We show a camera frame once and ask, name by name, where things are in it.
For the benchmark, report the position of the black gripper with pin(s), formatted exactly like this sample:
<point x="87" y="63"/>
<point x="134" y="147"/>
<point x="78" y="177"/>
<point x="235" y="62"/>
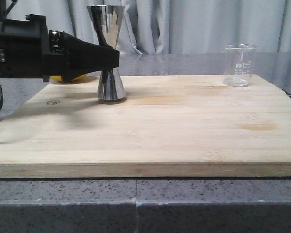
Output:
<point x="29" y="50"/>

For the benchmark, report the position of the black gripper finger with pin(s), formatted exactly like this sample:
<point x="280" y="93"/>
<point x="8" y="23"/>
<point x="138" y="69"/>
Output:
<point x="105" y="35"/>

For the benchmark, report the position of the steel double jigger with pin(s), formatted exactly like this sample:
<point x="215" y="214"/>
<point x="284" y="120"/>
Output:
<point x="107" y="20"/>

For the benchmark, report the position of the glass beaker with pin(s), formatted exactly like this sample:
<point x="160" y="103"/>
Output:
<point x="239" y="63"/>

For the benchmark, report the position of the yellow lemon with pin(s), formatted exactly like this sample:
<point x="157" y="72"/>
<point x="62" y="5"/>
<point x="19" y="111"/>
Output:
<point x="59" y="78"/>

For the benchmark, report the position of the grey curtain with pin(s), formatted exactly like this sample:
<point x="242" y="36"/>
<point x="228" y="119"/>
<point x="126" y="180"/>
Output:
<point x="175" y="26"/>

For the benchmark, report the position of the wooden cutting board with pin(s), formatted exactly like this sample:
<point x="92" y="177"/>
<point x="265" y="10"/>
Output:
<point x="169" y="126"/>

